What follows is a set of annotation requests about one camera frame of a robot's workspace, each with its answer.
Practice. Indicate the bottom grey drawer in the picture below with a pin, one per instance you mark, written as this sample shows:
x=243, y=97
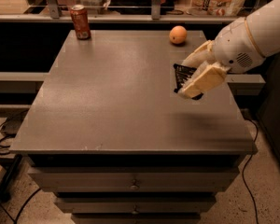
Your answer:
x=134, y=219

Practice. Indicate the grey metal railing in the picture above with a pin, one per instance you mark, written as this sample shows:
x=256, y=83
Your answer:
x=58, y=11

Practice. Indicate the black bag behind railing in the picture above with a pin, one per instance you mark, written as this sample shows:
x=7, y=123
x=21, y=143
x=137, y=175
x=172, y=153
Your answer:
x=139, y=7

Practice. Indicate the red coke can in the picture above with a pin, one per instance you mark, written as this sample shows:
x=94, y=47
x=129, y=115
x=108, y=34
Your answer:
x=79, y=18

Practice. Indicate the grey drawer cabinet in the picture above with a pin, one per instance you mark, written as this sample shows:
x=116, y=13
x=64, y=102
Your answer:
x=109, y=102

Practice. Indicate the orange fruit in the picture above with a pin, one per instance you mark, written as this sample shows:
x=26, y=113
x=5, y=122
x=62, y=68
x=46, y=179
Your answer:
x=178, y=35

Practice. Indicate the grey metal shelf beam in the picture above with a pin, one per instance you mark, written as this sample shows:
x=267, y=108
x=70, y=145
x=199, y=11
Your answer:
x=14, y=82

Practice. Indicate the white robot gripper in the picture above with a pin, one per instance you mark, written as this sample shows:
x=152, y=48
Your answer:
x=234, y=47

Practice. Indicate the grey drawer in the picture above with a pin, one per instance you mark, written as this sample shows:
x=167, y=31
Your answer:
x=132, y=179
x=134, y=219
x=135, y=205

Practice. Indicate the black rxbar chocolate wrapper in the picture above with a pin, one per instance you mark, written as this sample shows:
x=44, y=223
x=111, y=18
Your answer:
x=182, y=75

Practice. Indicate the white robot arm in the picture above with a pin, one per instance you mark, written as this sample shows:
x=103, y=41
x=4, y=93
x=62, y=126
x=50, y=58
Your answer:
x=264, y=25

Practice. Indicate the middle grey drawer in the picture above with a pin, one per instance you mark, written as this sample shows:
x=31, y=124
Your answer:
x=135, y=205

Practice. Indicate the top grey drawer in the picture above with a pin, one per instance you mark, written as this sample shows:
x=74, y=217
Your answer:
x=132, y=179

